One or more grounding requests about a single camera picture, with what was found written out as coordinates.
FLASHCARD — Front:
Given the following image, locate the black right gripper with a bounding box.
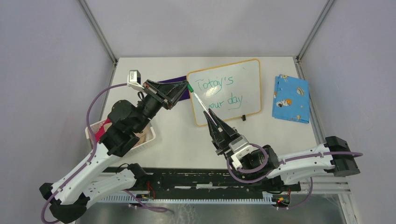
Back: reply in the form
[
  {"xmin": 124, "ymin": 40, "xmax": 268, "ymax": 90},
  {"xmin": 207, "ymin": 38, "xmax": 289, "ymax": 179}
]
[{"xmin": 204, "ymin": 109, "xmax": 255, "ymax": 180}]

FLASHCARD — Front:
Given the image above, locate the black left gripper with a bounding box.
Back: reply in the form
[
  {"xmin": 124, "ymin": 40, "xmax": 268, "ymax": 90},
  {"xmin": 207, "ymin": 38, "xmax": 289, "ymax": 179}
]
[{"xmin": 133, "ymin": 79, "xmax": 189, "ymax": 133}]

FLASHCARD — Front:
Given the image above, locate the green capped whiteboard marker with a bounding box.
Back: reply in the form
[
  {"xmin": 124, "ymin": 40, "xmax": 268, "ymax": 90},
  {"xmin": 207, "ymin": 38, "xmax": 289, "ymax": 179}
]
[{"xmin": 192, "ymin": 92, "xmax": 217, "ymax": 126}]

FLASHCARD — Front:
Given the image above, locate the yellow framed whiteboard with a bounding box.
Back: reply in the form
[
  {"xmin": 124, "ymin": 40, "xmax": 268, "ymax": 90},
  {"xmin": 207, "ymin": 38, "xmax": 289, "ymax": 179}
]
[{"xmin": 186, "ymin": 59, "xmax": 262, "ymax": 126}]

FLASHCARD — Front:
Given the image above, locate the green marker cap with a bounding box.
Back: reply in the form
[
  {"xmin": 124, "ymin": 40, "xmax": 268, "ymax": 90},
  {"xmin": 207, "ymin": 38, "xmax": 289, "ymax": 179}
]
[{"xmin": 187, "ymin": 84, "xmax": 194, "ymax": 93}]

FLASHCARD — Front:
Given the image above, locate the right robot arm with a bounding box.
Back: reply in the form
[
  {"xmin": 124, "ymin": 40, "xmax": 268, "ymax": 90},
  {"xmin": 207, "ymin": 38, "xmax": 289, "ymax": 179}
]
[{"xmin": 203, "ymin": 109, "xmax": 363, "ymax": 190}]

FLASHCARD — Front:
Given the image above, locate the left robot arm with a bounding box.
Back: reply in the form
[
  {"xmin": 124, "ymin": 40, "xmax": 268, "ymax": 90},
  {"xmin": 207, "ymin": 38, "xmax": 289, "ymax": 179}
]
[{"xmin": 39, "ymin": 78, "xmax": 189, "ymax": 224}]

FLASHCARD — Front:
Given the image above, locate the beige cloth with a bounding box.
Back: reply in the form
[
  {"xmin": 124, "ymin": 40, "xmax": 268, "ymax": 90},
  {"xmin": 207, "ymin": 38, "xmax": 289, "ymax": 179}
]
[{"xmin": 135, "ymin": 130, "xmax": 153, "ymax": 147}]

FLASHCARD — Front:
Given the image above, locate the red cloth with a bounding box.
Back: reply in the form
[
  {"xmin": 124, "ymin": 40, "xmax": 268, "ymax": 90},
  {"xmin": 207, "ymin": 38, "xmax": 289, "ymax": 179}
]
[{"xmin": 91, "ymin": 119, "xmax": 112, "ymax": 143}]

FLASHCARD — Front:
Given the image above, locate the blue patterned cloth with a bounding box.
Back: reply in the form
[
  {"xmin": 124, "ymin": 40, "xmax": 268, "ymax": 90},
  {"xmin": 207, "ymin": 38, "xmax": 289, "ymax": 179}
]
[{"xmin": 272, "ymin": 74, "xmax": 310, "ymax": 124}]

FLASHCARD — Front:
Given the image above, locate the white plastic basket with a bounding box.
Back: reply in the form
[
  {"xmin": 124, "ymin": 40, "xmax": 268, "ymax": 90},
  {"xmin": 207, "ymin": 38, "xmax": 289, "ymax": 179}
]
[{"xmin": 90, "ymin": 119, "xmax": 156, "ymax": 157}]

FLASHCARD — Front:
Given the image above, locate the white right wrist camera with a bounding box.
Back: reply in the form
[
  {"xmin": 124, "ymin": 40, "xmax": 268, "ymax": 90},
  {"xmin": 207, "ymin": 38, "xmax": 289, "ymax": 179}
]
[{"xmin": 228, "ymin": 135, "xmax": 254, "ymax": 170}]

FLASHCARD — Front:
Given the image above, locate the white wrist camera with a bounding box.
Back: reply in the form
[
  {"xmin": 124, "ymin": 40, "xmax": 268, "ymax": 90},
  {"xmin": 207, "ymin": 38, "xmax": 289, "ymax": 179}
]
[
  {"xmin": 228, "ymin": 135, "xmax": 254, "ymax": 170},
  {"xmin": 127, "ymin": 70, "xmax": 144, "ymax": 91}
]

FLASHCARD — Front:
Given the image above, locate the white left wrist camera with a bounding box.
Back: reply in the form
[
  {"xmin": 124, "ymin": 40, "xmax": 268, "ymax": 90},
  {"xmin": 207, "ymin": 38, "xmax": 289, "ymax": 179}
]
[{"xmin": 127, "ymin": 70, "xmax": 144, "ymax": 91}]

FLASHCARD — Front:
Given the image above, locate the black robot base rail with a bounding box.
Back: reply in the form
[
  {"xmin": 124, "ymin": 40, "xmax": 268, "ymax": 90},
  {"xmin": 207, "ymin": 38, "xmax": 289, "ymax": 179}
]
[{"xmin": 102, "ymin": 167, "xmax": 302, "ymax": 200}]

